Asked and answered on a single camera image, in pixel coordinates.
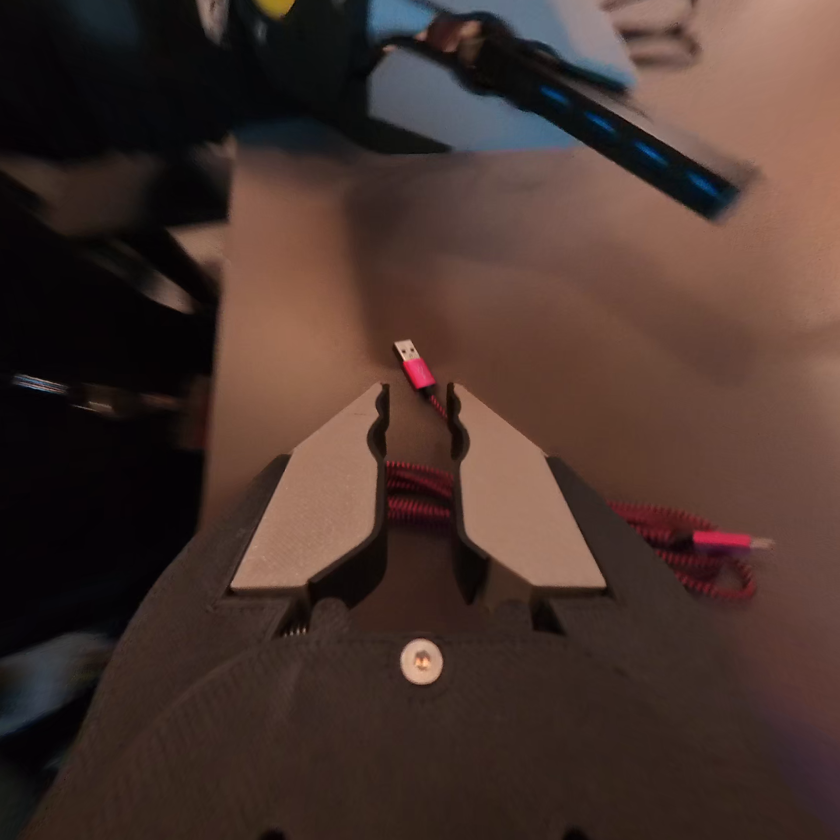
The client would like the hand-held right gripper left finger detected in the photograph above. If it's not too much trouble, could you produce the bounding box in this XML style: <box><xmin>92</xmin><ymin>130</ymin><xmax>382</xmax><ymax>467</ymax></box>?
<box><xmin>230</xmin><ymin>382</ymin><xmax>390</xmax><ymax>609</ymax></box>

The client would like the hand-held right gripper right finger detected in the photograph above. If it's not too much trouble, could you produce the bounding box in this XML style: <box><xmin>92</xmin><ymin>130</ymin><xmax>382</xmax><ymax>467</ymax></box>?
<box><xmin>446</xmin><ymin>382</ymin><xmax>606</xmax><ymax>606</ymax></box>

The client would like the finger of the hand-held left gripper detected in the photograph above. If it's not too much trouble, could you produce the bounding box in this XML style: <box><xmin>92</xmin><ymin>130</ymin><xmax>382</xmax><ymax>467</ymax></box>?
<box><xmin>367</xmin><ymin>41</ymin><xmax>578</xmax><ymax>155</ymax></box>
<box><xmin>420</xmin><ymin>0</ymin><xmax>635</xmax><ymax>93</ymax></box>

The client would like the black usb hub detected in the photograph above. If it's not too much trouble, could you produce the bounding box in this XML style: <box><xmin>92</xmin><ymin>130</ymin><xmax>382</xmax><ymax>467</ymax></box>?
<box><xmin>471</xmin><ymin>38</ymin><xmax>760</xmax><ymax>225</ymax></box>

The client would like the magenta braided usb cable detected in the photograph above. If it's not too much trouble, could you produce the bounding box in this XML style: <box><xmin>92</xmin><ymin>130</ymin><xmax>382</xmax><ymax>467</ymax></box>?
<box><xmin>384</xmin><ymin>338</ymin><xmax>777</xmax><ymax>603</ymax></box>

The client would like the person's left hand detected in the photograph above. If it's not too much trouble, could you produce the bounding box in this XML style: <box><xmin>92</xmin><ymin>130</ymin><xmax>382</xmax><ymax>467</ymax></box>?
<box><xmin>423</xmin><ymin>12</ymin><xmax>500</xmax><ymax>56</ymax></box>

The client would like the person's dark clothing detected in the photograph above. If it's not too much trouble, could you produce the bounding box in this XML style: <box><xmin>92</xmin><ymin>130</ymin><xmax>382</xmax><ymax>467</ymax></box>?
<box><xmin>0</xmin><ymin>0</ymin><xmax>227</xmax><ymax>657</ymax></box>

